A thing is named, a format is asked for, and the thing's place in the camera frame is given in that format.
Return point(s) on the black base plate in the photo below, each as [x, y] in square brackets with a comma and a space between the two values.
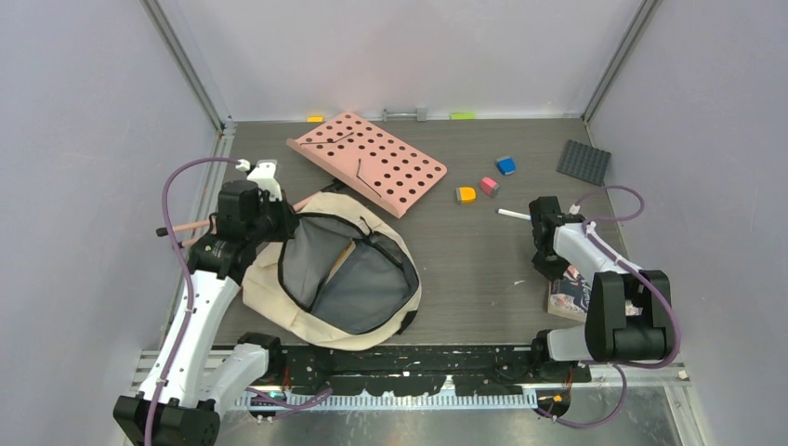
[417, 370]

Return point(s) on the metal wall bracket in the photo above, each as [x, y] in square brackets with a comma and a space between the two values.
[418, 115]

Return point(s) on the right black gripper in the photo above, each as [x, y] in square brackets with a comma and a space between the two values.
[551, 271]

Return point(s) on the green tape piece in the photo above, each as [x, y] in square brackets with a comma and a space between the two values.
[462, 116]

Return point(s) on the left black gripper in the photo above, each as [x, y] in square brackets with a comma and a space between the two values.
[288, 221]

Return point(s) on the orange treehouse book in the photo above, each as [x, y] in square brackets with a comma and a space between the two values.
[342, 258]

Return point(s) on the pink music stand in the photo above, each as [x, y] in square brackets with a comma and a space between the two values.
[381, 167]

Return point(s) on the blue eraser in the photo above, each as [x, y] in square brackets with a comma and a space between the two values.
[506, 166]

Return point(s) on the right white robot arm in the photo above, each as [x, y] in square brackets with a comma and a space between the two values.
[629, 321]

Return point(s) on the dark grey studded plate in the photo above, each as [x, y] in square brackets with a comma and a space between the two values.
[584, 162]

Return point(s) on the cream canvas backpack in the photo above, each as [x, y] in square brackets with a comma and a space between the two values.
[376, 293]

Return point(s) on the blue capped white marker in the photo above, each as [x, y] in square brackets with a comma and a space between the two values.
[517, 215]

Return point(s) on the yellow eraser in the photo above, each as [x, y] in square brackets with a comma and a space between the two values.
[465, 195]

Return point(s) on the floral cover small book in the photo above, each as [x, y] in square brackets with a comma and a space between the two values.
[568, 296]

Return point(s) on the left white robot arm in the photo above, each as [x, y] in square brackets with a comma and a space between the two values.
[178, 403]

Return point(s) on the pink eraser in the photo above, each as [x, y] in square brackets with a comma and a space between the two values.
[489, 186]

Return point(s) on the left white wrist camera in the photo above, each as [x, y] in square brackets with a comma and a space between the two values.
[262, 173]

